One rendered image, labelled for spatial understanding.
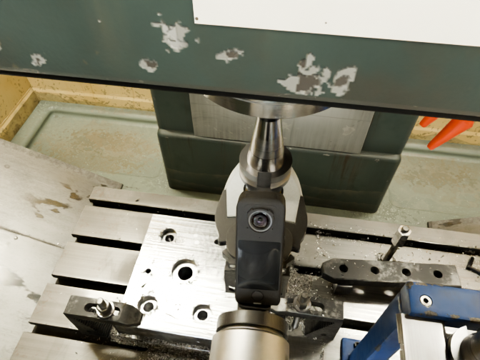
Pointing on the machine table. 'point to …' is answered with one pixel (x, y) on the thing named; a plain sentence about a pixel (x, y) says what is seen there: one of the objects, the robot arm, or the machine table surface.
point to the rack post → (376, 337)
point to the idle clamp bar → (442, 278)
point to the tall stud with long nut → (396, 242)
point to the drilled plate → (198, 335)
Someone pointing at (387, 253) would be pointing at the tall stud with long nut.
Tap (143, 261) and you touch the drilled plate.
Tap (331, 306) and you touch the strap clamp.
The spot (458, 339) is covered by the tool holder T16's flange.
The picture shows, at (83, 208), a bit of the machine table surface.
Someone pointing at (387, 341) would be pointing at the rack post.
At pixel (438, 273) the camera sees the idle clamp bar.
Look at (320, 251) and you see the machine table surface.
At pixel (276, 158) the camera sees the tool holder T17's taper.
